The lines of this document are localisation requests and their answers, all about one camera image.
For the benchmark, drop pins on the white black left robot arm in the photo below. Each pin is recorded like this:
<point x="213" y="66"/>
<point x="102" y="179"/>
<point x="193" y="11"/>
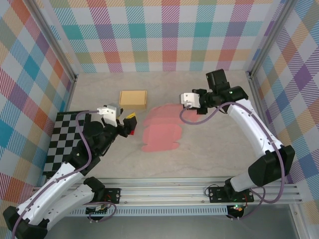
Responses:
<point x="54" y="184"/>

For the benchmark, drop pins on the small lit circuit board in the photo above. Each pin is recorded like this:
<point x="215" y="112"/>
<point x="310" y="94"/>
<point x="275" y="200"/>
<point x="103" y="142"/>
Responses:
<point x="238" y="208"/>

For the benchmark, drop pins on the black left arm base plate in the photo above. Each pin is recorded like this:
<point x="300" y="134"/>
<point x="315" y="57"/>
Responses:
<point x="114" y="196"/>

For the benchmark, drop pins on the yellow paper box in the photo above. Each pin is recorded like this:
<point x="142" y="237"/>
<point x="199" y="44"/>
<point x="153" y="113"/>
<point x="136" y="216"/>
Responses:
<point x="132" y="99"/>

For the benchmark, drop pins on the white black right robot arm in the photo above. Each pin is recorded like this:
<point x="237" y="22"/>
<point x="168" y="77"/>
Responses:
<point x="249" y="129"/>

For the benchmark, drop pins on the aluminium corner post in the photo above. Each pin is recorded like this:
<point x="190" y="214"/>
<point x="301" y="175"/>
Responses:
<point x="270" y="37"/>
<point x="53" y="39"/>

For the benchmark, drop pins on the pink paper box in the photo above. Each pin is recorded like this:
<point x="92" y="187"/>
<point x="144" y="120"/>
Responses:
<point x="162" y="139"/>

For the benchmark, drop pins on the aluminium rail frame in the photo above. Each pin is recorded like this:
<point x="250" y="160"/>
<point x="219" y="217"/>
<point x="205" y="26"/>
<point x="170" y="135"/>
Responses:
<point x="162" y="191"/>

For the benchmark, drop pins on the black grey checkerboard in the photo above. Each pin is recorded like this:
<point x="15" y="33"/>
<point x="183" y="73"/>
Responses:
<point x="62" y="139"/>

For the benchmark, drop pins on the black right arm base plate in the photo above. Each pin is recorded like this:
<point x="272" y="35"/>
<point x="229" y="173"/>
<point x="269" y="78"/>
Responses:
<point x="216" y="195"/>

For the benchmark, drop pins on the aluminium side rail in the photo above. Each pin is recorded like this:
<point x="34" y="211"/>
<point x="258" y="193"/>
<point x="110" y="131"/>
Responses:
<point x="262" y="117"/>

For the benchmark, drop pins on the small green circuit board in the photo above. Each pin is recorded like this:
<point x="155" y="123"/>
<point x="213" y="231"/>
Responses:
<point x="98" y="208"/>

